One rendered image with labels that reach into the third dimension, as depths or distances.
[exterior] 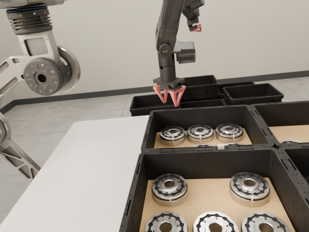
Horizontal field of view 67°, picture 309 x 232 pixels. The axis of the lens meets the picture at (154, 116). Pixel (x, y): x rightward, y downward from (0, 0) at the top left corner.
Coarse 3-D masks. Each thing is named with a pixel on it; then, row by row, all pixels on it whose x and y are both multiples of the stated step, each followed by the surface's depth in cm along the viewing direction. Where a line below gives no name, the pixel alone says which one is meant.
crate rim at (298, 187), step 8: (144, 152) 71; (152, 152) 71; (160, 152) 71; (168, 152) 70; (176, 152) 69; (184, 152) 69; (192, 152) 69; (200, 152) 68; (208, 152) 68; (216, 152) 68; (224, 152) 67; (232, 152) 67; (280, 160) 61; (136, 168) 65; (288, 168) 58; (136, 176) 62; (288, 176) 56; (136, 184) 59; (296, 184) 53; (304, 192) 51; (128, 200) 55; (304, 200) 49; (128, 208) 54; (128, 216) 50; (120, 224) 49
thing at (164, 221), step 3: (162, 219) 56; (165, 219) 56; (168, 219) 56; (159, 222) 56; (162, 222) 56; (165, 222) 56; (168, 222) 55; (171, 222) 55; (156, 225) 55; (159, 225) 55; (171, 225) 55; (174, 225) 54; (156, 228) 54; (159, 228) 54; (174, 228) 54; (156, 231) 54; (159, 231) 53; (171, 231) 53; (174, 231) 53
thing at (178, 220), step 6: (156, 216) 58; (162, 216) 58; (168, 216) 57; (174, 216) 57; (180, 216) 57; (150, 222) 56; (156, 222) 56; (174, 222) 56; (180, 222) 56; (150, 228) 55; (180, 228) 54; (186, 228) 54
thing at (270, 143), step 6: (186, 108) 96; (192, 108) 96; (198, 108) 95; (204, 108) 94; (210, 108) 94; (216, 108) 94; (222, 108) 94; (246, 108) 91; (150, 114) 95; (252, 114) 88; (150, 120) 93; (258, 120) 81; (150, 126) 87; (258, 126) 77; (264, 132) 74; (144, 138) 79; (270, 138) 70; (144, 144) 75; (258, 144) 68; (264, 144) 68; (270, 144) 68; (144, 150) 72; (150, 150) 72; (156, 150) 72; (162, 150) 71; (168, 150) 71; (174, 150) 71
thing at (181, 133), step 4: (164, 128) 97; (168, 128) 97; (176, 128) 96; (180, 128) 96; (160, 132) 95; (164, 132) 94; (180, 132) 93; (184, 132) 93; (164, 136) 91; (168, 136) 91; (176, 136) 91; (180, 136) 90
